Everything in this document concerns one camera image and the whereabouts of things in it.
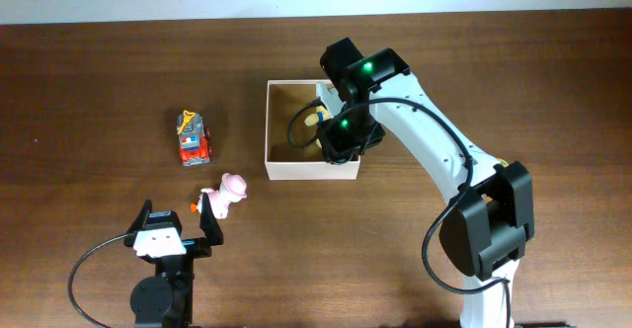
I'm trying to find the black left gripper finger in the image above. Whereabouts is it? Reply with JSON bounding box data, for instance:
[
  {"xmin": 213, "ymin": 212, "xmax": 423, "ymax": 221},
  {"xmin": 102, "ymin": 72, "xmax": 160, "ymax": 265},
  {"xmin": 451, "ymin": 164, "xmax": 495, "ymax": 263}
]
[
  {"xmin": 199, "ymin": 193, "xmax": 224, "ymax": 246},
  {"xmin": 126, "ymin": 200, "xmax": 152, "ymax": 234}
]

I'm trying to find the yellow plush duck toy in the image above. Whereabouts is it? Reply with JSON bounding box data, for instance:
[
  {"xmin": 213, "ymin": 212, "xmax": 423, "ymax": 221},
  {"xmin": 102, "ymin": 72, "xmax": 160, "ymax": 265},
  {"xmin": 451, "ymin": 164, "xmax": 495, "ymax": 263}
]
[{"xmin": 304, "ymin": 106, "xmax": 332, "ymax": 126}]

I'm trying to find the pink cardboard box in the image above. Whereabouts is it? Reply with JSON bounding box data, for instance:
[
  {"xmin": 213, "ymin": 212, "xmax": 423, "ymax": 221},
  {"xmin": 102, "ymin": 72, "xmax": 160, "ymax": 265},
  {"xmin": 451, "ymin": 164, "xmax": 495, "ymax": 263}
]
[{"xmin": 264, "ymin": 79, "xmax": 360, "ymax": 181}]

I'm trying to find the red grey toy truck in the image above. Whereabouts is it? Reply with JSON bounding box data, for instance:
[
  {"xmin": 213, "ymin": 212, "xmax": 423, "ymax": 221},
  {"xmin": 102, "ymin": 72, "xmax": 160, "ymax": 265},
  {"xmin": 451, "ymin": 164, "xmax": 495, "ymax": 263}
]
[{"xmin": 177, "ymin": 110, "xmax": 212, "ymax": 167}]

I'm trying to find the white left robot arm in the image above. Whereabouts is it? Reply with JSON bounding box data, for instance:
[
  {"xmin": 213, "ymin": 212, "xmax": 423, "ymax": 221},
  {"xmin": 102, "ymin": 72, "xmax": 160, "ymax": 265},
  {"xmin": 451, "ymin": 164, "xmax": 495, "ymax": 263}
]
[{"xmin": 123, "ymin": 194, "xmax": 224, "ymax": 328}]

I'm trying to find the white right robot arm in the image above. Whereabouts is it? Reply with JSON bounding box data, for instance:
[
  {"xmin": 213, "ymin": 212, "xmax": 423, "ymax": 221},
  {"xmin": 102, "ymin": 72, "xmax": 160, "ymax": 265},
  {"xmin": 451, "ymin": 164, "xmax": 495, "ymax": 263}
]
[{"xmin": 316, "ymin": 39, "xmax": 534, "ymax": 327}]

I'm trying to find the pink white toy duck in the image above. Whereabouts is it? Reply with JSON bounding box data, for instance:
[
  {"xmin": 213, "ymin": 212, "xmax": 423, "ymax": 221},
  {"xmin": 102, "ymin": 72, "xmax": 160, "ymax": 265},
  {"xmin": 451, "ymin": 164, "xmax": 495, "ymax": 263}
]
[{"xmin": 191, "ymin": 173, "xmax": 247, "ymax": 219}]

